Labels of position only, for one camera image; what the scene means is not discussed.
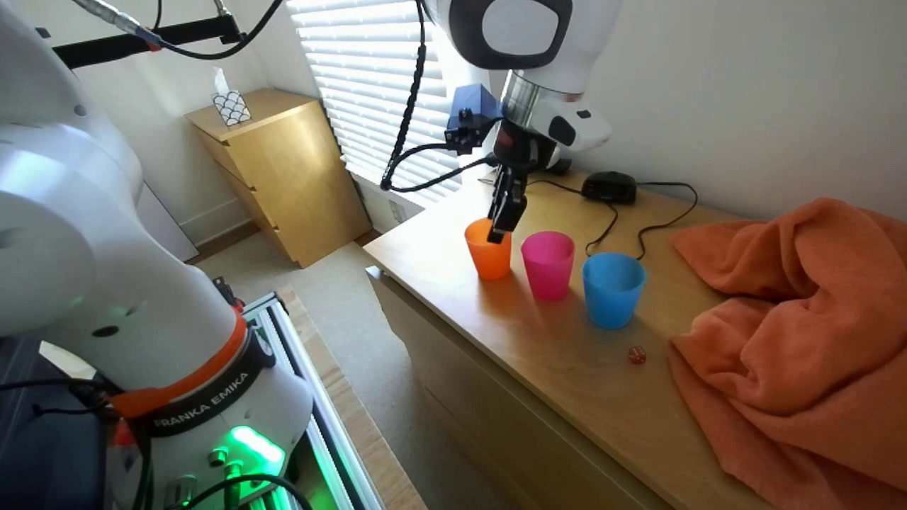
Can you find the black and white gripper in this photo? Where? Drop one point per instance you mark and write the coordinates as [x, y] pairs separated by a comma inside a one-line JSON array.
[[533, 132]]

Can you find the orange plastic cup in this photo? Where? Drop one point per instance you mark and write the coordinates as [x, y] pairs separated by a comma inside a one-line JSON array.
[[491, 258]]

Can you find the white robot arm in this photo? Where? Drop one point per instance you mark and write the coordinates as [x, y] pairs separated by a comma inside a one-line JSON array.
[[188, 374]]

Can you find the pink plastic cup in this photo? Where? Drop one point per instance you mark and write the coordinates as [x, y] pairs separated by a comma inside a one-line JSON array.
[[549, 264]]

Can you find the blue plastic cup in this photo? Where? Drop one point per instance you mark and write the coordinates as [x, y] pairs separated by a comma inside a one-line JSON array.
[[614, 286]]

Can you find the black power adapter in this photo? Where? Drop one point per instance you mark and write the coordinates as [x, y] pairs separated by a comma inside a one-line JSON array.
[[610, 188]]

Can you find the small red object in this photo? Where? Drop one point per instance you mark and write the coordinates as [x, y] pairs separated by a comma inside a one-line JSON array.
[[635, 356]]

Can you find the small wooden dresser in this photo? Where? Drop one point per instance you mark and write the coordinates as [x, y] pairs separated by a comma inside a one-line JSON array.
[[285, 166]]

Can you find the patterned tissue box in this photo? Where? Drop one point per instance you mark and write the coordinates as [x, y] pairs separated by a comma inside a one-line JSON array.
[[227, 103]]

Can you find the orange fleece blanket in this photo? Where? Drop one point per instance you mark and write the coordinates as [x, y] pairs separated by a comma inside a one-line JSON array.
[[798, 377]]

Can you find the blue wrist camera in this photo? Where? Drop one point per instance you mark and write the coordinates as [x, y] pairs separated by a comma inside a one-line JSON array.
[[472, 116]]

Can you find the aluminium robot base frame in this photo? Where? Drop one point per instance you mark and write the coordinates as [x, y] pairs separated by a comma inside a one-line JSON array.
[[304, 459]]

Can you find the black camera boom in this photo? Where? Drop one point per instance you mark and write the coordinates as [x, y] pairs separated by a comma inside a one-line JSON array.
[[136, 37]]

